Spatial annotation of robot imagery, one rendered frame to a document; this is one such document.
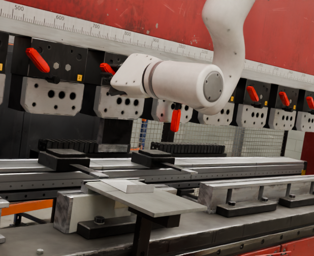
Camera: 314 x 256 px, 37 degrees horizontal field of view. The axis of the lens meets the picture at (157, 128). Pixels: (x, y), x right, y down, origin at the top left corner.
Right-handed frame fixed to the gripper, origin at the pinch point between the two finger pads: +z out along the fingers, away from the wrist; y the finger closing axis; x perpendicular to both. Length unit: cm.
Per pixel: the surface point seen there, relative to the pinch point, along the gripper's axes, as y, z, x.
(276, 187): -27, 5, 95
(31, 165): 24.0, 33.5, 18.4
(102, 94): 3.9, 3.4, 3.6
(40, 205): 17, 194, 142
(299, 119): -54, 4, 84
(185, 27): -28.8, 3.8, 12.1
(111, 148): 10.5, 7.8, 19.2
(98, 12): -9.0, 3.9, -11.1
